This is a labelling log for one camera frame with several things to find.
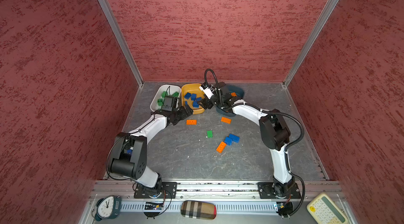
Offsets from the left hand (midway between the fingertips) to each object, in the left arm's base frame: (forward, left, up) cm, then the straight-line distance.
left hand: (187, 116), depth 92 cm
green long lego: (+22, +11, -6) cm, 25 cm away
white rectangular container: (+27, +15, -7) cm, 32 cm away
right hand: (+9, -7, +4) cm, 12 cm away
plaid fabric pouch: (-45, -9, -5) cm, 46 cm away
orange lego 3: (+3, -24, -8) cm, 25 cm away
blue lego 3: (+20, -6, -8) cm, 23 cm away
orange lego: (+25, -31, -8) cm, 41 cm away
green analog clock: (-45, +31, -4) cm, 54 cm away
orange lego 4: (-15, -20, -8) cm, 27 cm away
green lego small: (-7, -14, -8) cm, 17 cm away
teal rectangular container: (+25, -36, -7) cm, 45 cm away
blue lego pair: (-11, -25, -8) cm, 28 cm away
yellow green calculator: (-45, -65, -5) cm, 79 cm away
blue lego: (+21, +3, -6) cm, 22 cm away
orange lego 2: (0, -1, -8) cm, 8 cm away
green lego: (+23, +20, -7) cm, 31 cm away
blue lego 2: (+21, -2, -7) cm, 22 cm away
